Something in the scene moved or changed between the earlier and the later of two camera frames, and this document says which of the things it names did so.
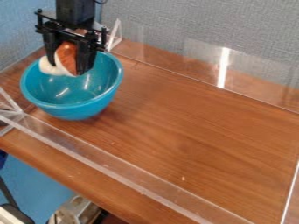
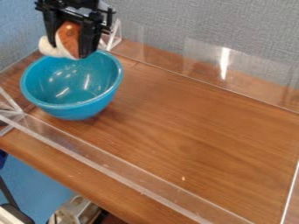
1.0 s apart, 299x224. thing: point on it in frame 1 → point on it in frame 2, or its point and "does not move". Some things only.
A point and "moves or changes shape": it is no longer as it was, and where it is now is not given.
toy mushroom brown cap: (67, 56) moves or changes shape
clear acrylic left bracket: (12, 115) does not move
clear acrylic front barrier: (127, 172) does not move
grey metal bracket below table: (77, 211) does not move
